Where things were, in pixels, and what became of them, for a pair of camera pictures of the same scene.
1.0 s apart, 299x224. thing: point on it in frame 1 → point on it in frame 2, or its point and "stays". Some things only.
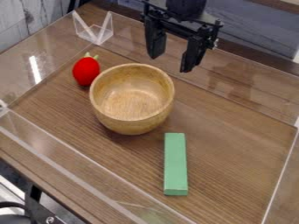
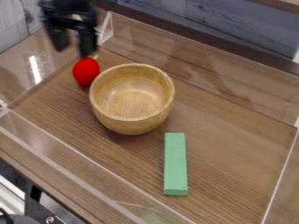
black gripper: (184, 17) → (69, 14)
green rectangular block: (175, 166) stays
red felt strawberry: (87, 69) stays
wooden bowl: (131, 97) stays
